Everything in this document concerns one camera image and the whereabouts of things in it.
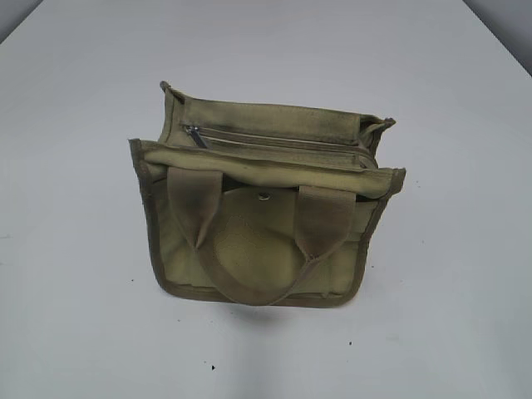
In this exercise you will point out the silver zipper pull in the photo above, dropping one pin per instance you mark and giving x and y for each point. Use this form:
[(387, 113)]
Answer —
[(194, 133)]

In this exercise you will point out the olive yellow canvas bag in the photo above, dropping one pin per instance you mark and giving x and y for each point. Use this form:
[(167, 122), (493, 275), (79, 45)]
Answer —
[(278, 211)]

